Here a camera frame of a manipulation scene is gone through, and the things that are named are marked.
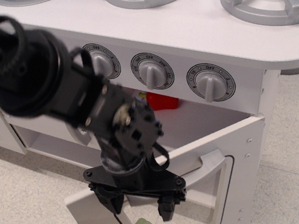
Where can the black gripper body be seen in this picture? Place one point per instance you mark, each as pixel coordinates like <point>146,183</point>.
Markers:
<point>145,182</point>

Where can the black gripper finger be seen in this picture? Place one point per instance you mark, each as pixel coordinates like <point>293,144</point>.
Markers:
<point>111,198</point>
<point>166,207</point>

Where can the white toy oven door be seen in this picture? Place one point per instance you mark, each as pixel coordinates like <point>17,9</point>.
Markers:
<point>220,172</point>

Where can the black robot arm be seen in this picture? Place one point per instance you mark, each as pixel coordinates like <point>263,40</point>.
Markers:
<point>38,76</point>

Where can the red toy on upper shelf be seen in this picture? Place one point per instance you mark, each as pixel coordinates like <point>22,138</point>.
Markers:
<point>161,102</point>

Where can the grey middle control knob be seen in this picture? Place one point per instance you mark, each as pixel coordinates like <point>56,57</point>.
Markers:
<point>153,71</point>

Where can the grey control knob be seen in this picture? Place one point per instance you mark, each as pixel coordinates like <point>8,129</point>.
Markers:
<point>153,71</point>
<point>211,82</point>
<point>104,61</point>

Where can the grey right control knob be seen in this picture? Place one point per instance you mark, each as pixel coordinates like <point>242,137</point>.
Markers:
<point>211,82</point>

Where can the grey left control knob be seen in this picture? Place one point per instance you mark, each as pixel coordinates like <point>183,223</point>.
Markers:
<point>104,61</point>

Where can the white toy kitchen unit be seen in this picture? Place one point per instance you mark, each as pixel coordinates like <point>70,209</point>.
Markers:
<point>184,33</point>

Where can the white cabinet door grey handle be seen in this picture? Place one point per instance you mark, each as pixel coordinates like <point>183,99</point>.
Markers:
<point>81,136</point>

